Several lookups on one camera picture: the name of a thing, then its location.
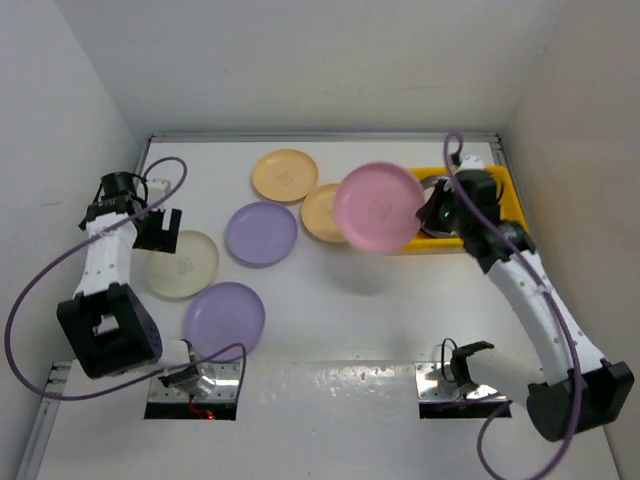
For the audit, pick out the purple plate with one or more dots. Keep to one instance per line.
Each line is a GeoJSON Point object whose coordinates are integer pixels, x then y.
{"type": "Point", "coordinates": [261, 233]}
{"type": "Point", "coordinates": [222, 314]}

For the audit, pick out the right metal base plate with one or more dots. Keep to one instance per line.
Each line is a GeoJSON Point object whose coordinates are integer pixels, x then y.
{"type": "Point", "coordinates": [434, 387]}

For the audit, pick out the orange plate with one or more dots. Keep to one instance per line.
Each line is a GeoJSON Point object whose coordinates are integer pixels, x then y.
{"type": "Point", "coordinates": [317, 214]}
{"type": "Point", "coordinates": [285, 175]}

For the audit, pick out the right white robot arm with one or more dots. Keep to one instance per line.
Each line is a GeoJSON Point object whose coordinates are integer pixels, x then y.
{"type": "Point", "coordinates": [575, 378]}

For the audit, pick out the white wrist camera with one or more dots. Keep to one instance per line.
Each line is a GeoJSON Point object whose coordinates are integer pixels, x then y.
{"type": "Point", "coordinates": [158, 188]}
{"type": "Point", "coordinates": [470, 162]}

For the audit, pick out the steel rimmed plate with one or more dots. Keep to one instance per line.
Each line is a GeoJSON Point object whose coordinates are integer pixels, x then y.
{"type": "Point", "coordinates": [430, 183]}

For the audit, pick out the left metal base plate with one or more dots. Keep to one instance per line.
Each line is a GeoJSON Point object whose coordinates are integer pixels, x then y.
{"type": "Point", "coordinates": [215, 382]}

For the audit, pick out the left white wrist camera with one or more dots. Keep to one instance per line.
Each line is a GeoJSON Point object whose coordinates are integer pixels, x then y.
{"type": "Point", "coordinates": [158, 188]}

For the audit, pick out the far orange plate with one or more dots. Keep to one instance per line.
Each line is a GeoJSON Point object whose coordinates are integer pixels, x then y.
{"type": "Point", "coordinates": [285, 175]}

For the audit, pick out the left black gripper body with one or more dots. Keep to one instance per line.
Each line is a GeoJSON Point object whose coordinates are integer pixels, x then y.
{"type": "Point", "coordinates": [141, 204]}

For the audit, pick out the aluminium frame rail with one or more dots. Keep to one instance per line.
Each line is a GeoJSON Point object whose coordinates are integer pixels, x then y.
{"type": "Point", "coordinates": [330, 391]}

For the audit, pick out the metal base plate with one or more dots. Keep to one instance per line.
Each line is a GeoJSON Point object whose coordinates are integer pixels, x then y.
{"type": "Point", "coordinates": [434, 387]}
{"type": "Point", "coordinates": [215, 382]}

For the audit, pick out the yellow plastic bin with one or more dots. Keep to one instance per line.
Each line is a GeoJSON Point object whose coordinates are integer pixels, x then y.
{"type": "Point", "coordinates": [510, 209]}

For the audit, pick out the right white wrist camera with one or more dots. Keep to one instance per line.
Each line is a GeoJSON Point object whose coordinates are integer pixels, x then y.
{"type": "Point", "coordinates": [470, 162]}

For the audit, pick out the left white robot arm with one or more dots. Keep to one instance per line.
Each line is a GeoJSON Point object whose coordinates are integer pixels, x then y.
{"type": "Point", "coordinates": [107, 326]}

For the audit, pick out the near orange plate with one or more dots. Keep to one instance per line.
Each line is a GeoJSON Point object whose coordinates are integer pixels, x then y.
{"type": "Point", "coordinates": [317, 214]}

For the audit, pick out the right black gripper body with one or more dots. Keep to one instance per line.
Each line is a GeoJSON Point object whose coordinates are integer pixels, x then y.
{"type": "Point", "coordinates": [444, 216]}

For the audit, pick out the cream white plate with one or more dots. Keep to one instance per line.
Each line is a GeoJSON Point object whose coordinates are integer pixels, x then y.
{"type": "Point", "coordinates": [187, 271]}

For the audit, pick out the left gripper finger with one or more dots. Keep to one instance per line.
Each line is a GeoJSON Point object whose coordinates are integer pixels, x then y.
{"type": "Point", "coordinates": [150, 236]}
{"type": "Point", "coordinates": [171, 221]}

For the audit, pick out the pink plate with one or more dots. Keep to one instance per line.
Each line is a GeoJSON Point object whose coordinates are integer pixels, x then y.
{"type": "Point", "coordinates": [375, 207]}

